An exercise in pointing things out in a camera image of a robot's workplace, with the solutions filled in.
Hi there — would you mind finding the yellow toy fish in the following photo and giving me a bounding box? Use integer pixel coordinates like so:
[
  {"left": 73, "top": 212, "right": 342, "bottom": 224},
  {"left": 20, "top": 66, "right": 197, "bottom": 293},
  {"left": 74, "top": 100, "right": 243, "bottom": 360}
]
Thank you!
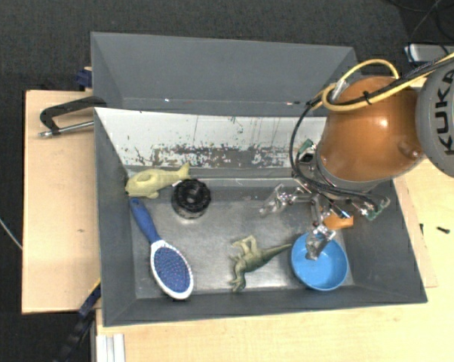
[{"left": 124, "top": 161, "right": 192, "bottom": 199}]

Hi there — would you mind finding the small orange block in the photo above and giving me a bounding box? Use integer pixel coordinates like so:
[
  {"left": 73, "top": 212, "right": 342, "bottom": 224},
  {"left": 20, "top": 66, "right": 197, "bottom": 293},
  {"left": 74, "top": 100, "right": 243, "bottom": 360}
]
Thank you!
[{"left": 323, "top": 213, "right": 354, "bottom": 231}]

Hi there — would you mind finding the green toy dinosaur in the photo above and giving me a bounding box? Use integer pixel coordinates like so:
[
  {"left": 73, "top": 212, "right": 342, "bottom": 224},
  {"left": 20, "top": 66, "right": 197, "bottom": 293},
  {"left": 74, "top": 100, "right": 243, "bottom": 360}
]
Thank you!
[{"left": 228, "top": 235, "right": 293, "bottom": 293}]

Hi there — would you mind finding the black ribbed ring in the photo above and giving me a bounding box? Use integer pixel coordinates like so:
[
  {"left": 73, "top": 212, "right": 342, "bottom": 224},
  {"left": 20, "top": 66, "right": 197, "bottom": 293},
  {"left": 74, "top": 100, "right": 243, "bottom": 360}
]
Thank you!
[{"left": 170, "top": 178, "right": 213, "bottom": 220}]

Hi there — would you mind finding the blue bowl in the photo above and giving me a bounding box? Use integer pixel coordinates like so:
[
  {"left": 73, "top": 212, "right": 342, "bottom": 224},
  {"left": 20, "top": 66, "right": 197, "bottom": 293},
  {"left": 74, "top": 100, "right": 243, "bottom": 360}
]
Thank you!
[{"left": 290, "top": 231, "right": 350, "bottom": 292}]

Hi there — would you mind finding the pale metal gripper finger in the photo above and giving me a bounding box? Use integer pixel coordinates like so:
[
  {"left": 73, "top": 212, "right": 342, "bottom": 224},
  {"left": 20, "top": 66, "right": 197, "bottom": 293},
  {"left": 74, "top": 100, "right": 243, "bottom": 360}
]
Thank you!
[
  {"left": 259, "top": 184, "right": 308, "bottom": 218},
  {"left": 305, "top": 224, "right": 337, "bottom": 262}
]

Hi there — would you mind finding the blue and white hairbrush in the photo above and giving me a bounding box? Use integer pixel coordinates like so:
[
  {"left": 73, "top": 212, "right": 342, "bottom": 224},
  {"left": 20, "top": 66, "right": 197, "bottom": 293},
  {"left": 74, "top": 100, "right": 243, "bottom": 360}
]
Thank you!
[{"left": 128, "top": 197, "right": 195, "bottom": 301}]

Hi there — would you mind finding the grey metal bin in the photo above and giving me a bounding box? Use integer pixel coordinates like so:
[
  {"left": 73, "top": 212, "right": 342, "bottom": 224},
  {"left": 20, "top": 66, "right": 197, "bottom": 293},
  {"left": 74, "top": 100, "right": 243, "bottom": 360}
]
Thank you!
[{"left": 90, "top": 31, "right": 428, "bottom": 327}]

